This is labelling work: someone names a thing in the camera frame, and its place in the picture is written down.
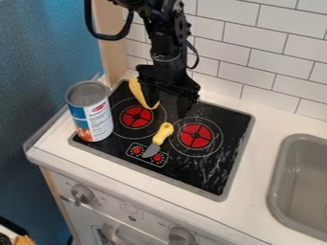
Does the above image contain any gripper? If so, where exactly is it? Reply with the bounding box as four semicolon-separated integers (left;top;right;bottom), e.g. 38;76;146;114
135;62;203;123

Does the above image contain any toy stove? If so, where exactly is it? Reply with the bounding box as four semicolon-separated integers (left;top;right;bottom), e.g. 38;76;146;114
67;79;257;203

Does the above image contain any yellow toy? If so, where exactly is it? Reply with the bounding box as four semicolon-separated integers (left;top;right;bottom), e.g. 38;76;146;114
127;76;162;111

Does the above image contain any silver can with blue label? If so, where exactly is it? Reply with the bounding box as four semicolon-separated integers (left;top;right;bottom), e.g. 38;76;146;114
63;79;116;144

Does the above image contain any toy sink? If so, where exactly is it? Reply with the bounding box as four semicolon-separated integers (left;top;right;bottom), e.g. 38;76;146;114
265;133;327;242

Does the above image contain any yellow handled toy knife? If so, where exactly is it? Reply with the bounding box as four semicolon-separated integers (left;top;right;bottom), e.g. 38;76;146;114
140;122;176;159

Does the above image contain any black cable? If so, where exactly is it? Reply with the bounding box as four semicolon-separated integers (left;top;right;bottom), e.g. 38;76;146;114
82;0;136;42

